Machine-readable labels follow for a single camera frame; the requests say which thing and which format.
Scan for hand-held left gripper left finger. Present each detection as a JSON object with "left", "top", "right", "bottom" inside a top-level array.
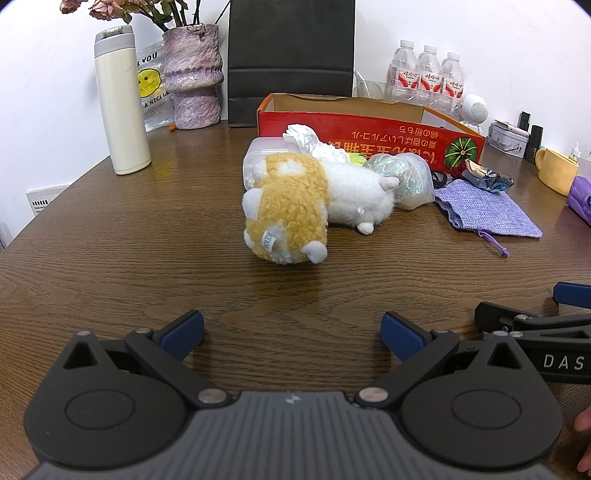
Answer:
[{"left": 62, "top": 310, "right": 232, "bottom": 410}]

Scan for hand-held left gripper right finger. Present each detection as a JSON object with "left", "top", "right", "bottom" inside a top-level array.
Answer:
[{"left": 355, "top": 311, "right": 530, "bottom": 411}]

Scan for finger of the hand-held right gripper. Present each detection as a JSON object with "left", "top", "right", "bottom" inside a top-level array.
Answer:
[
  {"left": 474, "top": 301, "right": 591, "bottom": 343},
  {"left": 553, "top": 281, "right": 591, "bottom": 306}
]

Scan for purple fabric pouch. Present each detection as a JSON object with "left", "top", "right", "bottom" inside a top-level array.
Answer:
[{"left": 434, "top": 179, "right": 544, "bottom": 257}]

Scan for blue snack wrapper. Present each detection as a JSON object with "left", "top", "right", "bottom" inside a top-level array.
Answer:
[{"left": 464, "top": 160, "right": 515, "bottom": 193}]

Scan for black-rimmed glasses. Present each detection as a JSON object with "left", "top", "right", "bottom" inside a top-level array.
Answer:
[{"left": 431, "top": 168, "right": 463, "bottom": 188}]

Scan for iridescent plastic bag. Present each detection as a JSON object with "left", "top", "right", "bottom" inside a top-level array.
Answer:
[{"left": 366, "top": 153, "right": 436, "bottom": 211}]

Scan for tan and white plush toy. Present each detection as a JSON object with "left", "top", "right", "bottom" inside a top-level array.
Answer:
[{"left": 242, "top": 154, "right": 400, "bottom": 265}]

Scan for clear plastic container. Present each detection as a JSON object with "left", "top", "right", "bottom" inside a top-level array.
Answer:
[{"left": 243, "top": 137, "right": 297, "bottom": 190}]

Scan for red cardboard box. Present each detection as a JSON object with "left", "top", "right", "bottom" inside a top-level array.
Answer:
[{"left": 257, "top": 93, "right": 487, "bottom": 179}]

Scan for white plastic bag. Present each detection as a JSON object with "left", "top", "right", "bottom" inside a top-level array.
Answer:
[{"left": 283, "top": 124, "right": 352, "bottom": 165}]

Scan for wooden desktop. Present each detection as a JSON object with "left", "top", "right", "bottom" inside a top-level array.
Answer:
[{"left": 0, "top": 117, "right": 591, "bottom": 476}]

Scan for person's right hand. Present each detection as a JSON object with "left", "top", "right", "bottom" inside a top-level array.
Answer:
[{"left": 574, "top": 410, "right": 591, "bottom": 472}]

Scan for purple wet wipes pack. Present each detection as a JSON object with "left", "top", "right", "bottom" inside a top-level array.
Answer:
[{"left": 566, "top": 175, "right": 591, "bottom": 227}]

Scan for yellow mug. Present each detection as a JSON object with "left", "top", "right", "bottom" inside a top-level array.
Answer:
[{"left": 535, "top": 147, "right": 581, "bottom": 197}]

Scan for white tin box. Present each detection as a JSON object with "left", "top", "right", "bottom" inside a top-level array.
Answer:
[{"left": 488, "top": 119, "right": 531, "bottom": 158}]

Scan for white round speaker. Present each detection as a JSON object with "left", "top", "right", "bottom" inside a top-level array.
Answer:
[{"left": 458, "top": 93, "right": 491, "bottom": 136}]

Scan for clear water bottle red label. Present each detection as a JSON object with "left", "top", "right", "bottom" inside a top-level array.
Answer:
[
  {"left": 387, "top": 39, "right": 420, "bottom": 103},
  {"left": 440, "top": 52, "right": 465, "bottom": 118},
  {"left": 417, "top": 45, "right": 445, "bottom": 108}
]

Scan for white thermos bottle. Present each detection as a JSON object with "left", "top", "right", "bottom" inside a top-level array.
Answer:
[{"left": 94, "top": 25, "right": 153, "bottom": 175}]

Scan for glass cup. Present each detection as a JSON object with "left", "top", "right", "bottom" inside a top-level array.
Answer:
[{"left": 354, "top": 79, "right": 389, "bottom": 100}]

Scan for smiley face plastic bag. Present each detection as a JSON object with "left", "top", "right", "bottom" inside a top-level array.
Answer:
[{"left": 134, "top": 42, "right": 176, "bottom": 133}]

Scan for purple ceramic vase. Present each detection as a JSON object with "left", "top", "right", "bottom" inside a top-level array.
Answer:
[{"left": 162, "top": 24, "right": 225, "bottom": 130}]

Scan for black paper bag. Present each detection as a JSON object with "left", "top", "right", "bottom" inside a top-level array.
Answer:
[{"left": 227, "top": 0, "right": 356, "bottom": 128}]

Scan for dried flowers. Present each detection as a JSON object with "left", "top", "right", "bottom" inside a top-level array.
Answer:
[{"left": 60, "top": 0, "right": 218, "bottom": 34}]

